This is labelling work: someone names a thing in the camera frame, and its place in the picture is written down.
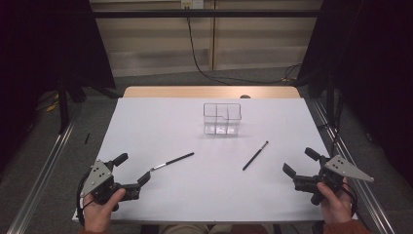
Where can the white wall outlet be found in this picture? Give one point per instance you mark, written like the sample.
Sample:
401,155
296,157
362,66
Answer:
191,4

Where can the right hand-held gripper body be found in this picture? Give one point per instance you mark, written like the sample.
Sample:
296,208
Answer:
328,177

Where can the clear plastic organizer box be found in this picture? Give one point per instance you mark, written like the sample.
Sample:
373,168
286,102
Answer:
222,118

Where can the black pen with silver tip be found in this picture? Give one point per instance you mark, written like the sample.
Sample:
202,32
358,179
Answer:
178,158

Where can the black horizontal bar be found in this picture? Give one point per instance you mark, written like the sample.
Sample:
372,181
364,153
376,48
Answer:
227,13

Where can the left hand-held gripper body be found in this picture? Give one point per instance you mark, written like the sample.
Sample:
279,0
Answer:
100,185

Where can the wooden table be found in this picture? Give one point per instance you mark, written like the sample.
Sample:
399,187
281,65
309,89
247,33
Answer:
195,92

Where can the black curtain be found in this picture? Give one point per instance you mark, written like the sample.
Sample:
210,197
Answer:
39,48
373,65

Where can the black metal stand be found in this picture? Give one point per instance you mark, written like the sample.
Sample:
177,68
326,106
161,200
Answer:
63,110
330,97

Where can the person's left hand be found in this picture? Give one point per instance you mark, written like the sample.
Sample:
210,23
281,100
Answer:
100,214

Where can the white table mat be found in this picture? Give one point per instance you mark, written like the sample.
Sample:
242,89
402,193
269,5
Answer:
162,123

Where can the person's right hand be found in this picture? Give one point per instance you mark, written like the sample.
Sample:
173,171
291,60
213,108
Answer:
336,204

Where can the aluminium floor rail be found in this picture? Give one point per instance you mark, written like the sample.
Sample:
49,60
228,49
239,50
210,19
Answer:
375,208
44,175

